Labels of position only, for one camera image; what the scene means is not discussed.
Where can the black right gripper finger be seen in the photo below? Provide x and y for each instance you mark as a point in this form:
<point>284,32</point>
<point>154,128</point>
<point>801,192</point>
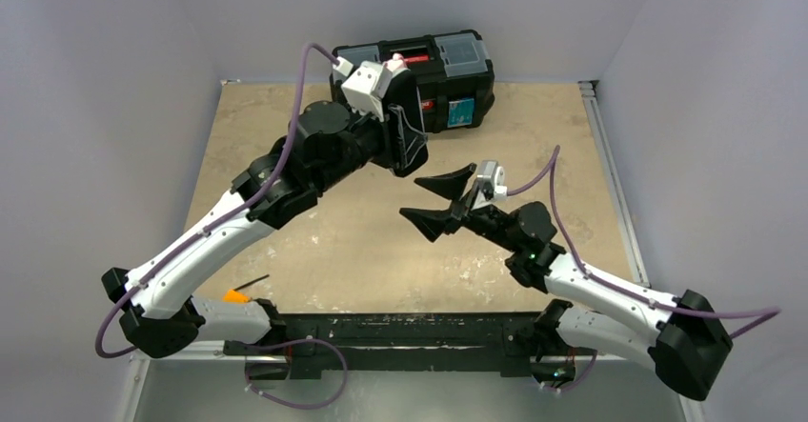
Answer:
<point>451,186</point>
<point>432,223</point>

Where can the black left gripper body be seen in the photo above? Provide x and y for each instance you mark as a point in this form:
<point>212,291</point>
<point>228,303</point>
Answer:
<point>396,131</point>

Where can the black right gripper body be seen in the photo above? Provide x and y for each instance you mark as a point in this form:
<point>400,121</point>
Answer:
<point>463,207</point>

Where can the grey umbrella case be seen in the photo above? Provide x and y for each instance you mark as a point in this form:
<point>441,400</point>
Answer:
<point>402,104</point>

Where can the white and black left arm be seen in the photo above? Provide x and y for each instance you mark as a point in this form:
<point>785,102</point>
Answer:
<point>160,311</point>

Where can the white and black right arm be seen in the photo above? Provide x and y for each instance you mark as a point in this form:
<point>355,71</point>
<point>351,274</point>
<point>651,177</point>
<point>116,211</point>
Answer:
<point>678,337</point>

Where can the black plastic toolbox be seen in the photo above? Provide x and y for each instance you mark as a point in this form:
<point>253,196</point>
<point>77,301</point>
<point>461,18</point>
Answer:
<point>454,73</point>

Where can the black pen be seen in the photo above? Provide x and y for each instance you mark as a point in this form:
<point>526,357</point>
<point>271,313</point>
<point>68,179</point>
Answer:
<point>251,282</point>

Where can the orange object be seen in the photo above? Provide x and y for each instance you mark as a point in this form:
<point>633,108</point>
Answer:
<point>234,296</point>

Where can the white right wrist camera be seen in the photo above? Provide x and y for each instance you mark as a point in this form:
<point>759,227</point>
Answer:
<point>489,185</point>

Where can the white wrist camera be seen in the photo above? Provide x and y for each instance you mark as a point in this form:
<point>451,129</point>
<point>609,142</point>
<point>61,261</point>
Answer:
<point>489,185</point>
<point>365,88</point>

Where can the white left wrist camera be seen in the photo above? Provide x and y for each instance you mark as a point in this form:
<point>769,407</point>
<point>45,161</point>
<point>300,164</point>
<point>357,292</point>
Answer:
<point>365,88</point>

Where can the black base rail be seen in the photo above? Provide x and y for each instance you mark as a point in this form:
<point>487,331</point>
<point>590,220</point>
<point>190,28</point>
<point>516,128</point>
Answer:
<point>510,344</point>

